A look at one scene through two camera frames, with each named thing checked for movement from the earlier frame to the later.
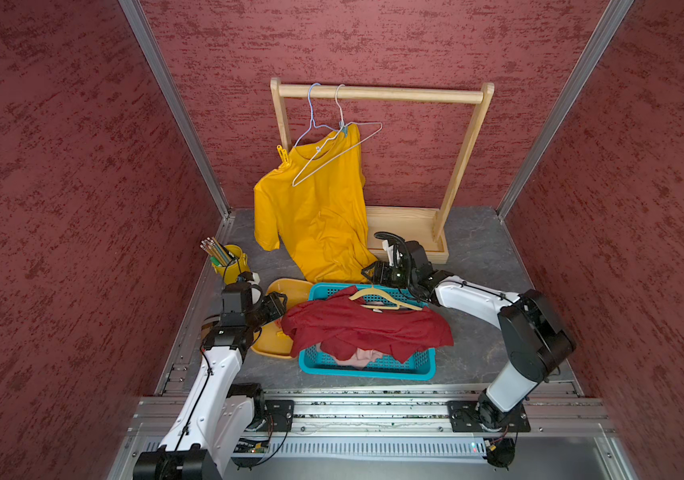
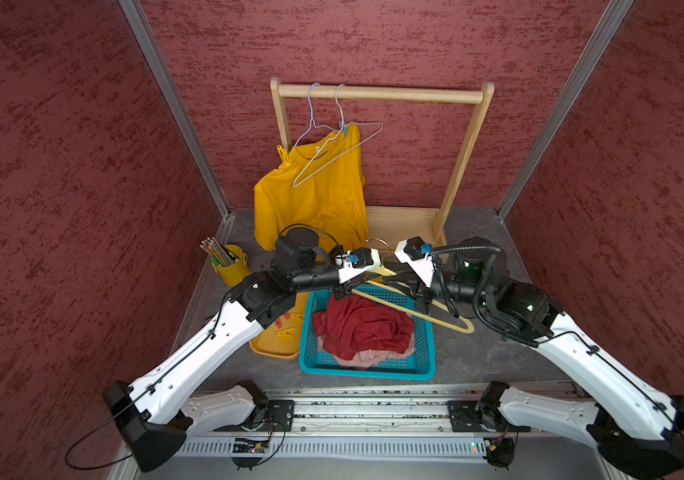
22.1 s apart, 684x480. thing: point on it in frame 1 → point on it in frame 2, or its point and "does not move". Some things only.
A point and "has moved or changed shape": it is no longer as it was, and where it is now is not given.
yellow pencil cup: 236,267 does not move
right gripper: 379,276 → 420,291
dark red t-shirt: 342,326 has moved or changed shape
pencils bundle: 217,250 does not move
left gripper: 274,305 → 343,289
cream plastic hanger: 399,306 has moved or changed shape
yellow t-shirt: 315,203 does not move
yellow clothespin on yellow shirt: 283,153 does not move
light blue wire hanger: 312,116 does not move
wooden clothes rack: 427,227 does not move
